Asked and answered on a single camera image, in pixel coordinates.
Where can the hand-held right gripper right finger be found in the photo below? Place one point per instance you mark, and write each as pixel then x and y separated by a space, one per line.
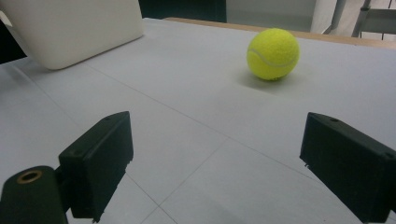
pixel 351 165

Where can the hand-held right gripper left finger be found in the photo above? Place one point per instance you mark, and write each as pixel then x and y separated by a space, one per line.
pixel 96 168

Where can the yellow tennis ball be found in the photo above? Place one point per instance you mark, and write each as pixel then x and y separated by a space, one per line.
pixel 273 53

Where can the white plastic storage bin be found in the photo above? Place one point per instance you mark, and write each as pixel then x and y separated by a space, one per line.
pixel 71 31

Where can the white table cover sheet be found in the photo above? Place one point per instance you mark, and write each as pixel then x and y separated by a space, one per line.
pixel 199 118

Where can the wooden table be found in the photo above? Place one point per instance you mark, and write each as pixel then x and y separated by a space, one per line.
pixel 342 39

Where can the grey metal desk frame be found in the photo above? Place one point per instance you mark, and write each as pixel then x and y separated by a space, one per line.
pixel 361 17

